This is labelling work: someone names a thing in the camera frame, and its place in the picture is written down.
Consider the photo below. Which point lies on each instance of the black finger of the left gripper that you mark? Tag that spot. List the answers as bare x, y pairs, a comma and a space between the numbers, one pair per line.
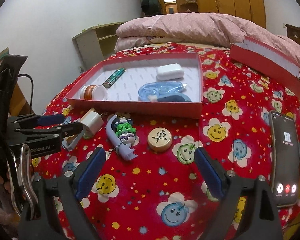
32, 120
60, 131

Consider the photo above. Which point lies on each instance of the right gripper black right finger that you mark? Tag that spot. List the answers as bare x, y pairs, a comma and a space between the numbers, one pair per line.
260, 219

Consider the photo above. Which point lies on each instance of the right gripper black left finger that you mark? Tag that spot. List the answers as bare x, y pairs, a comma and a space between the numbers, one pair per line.
71, 187

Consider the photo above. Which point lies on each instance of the grey metal block with holes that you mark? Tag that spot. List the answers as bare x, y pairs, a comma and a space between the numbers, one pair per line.
71, 142

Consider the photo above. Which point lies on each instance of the teal cartoon lighter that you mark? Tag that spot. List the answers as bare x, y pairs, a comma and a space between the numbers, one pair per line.
114, 77

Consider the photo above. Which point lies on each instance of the blue translucent correction tape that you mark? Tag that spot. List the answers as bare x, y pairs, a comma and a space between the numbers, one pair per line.
158, 88

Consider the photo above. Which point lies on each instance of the white USB charger cube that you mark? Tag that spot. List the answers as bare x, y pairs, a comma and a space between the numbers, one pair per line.
92, 121

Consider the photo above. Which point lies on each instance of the white orange pill bottle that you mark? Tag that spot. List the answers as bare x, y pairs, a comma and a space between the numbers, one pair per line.
93, 93

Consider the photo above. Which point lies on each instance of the black smartphone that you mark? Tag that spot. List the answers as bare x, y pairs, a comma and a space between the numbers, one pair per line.
285, 158

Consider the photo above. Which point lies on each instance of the beige open shelf unit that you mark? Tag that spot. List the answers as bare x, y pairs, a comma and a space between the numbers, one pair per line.
96, 43

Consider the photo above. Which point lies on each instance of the wooden chinese chess piece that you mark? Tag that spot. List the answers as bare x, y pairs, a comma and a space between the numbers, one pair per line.
159, 139

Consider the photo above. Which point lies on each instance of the red cardboard box tray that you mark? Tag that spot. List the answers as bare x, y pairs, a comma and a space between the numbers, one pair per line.
122, 96

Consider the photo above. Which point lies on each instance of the white earbuds case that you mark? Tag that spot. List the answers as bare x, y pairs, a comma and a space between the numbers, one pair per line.
170, 72

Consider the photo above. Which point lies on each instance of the red box lid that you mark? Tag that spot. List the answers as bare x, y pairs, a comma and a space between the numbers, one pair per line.
268, 61

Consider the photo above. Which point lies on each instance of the dark hanging clothes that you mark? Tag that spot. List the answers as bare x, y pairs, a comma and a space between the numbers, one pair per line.
151, 7

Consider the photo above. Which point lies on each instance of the pink folded quilt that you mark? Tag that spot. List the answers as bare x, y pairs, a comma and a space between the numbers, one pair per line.
219, 30

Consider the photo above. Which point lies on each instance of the green monster keychain toy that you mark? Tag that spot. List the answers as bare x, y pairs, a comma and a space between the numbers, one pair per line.
122, 135

